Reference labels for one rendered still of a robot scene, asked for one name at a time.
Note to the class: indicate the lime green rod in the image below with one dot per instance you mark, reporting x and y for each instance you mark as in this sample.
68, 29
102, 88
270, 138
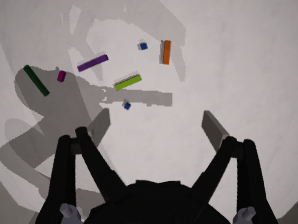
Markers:
128, 82

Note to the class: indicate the small magenta block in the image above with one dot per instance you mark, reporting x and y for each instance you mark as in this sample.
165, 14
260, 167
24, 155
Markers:
61, 76

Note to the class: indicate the dark purple rod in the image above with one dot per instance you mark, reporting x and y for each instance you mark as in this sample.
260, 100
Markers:
93, 63

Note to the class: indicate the small blue block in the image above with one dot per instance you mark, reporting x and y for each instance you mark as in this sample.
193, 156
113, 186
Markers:
127, 106
143, 46

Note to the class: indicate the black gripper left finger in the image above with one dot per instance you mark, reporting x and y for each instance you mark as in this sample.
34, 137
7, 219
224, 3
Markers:
60, 204

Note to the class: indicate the dark green rod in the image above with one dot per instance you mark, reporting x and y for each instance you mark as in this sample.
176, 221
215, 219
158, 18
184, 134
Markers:
36, 80

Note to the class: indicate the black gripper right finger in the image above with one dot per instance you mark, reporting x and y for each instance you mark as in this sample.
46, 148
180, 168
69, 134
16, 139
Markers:
252, 204

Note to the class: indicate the orange rod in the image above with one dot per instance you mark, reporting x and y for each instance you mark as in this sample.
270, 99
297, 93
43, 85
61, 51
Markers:
166, 56

